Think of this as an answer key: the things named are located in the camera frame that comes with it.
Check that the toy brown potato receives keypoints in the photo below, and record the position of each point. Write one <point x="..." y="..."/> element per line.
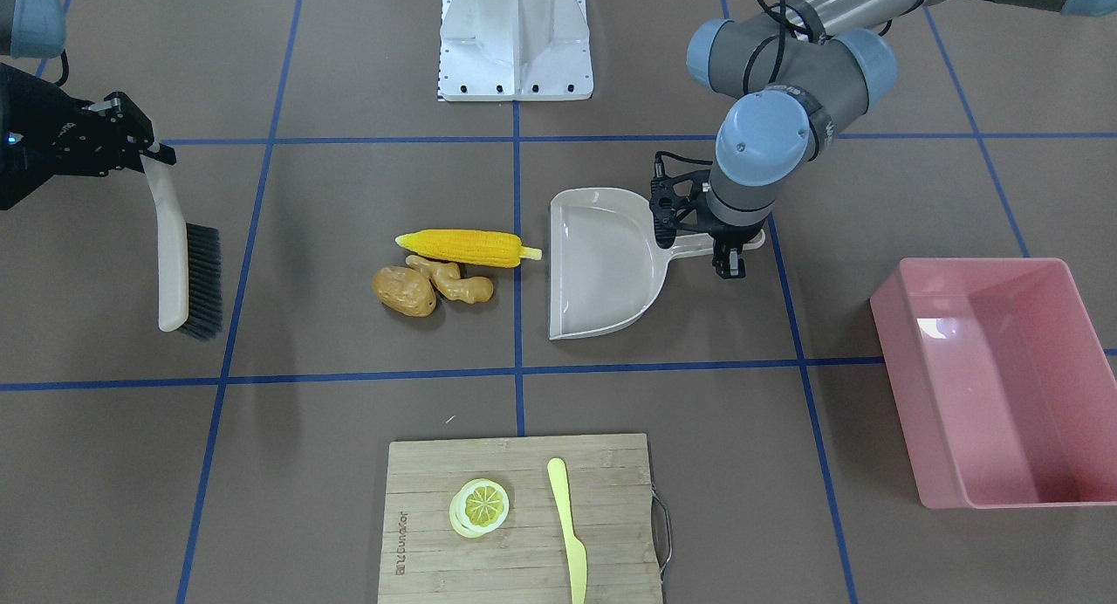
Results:
<point x="404" y="290"/>

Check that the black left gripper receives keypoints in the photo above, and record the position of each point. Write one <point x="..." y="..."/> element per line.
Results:
<point x="728" y="257"/>

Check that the toy ginger root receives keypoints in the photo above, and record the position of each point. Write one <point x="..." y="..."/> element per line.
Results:
<point x="447" y="278"/>

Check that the yellow toy corn cob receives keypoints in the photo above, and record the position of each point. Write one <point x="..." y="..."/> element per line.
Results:
<point x="475" y="247"/>

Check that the lemon slices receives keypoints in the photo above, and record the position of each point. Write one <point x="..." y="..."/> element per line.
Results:
<point x="478" y="508"/>

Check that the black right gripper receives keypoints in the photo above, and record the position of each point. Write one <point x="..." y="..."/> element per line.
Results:
<point x="71" y="140"/>

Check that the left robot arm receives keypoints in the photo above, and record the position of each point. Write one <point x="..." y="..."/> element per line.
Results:
<point x="799" y="72"/>

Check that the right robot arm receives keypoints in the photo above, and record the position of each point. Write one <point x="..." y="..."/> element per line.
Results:
<point x="35" y="29"/>

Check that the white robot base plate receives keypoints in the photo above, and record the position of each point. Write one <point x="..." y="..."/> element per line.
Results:
<point x="499" y="50"/>

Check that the pink plastic bin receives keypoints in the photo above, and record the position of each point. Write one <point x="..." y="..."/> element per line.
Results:
<point x="1003" y="390"/>

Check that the wooden cutting board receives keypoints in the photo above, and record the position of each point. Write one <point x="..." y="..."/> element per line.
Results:
<point x="423" y="560"/>

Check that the yellow plastic knife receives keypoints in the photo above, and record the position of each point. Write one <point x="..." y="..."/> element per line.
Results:
<point x="575" y="551"/>

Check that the beige hand brush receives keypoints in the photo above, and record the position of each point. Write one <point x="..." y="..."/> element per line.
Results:
<point x="189" y="295"/>

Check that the beige plastic dustpan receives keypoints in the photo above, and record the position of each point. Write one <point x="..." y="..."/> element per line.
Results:
<point x="605" y="268"/>

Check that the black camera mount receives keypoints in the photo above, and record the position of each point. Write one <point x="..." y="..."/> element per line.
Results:
<point x="673" y="199"/>

